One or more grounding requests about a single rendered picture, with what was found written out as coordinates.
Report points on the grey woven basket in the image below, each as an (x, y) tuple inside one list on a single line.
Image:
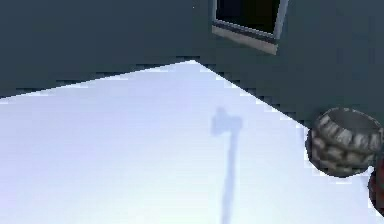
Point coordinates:
[(343, 143)]

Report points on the dark window with grey frame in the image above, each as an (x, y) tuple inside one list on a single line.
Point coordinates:
[(248, 15)]

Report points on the dark red round object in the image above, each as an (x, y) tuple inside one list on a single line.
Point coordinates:
[(378, 190)]

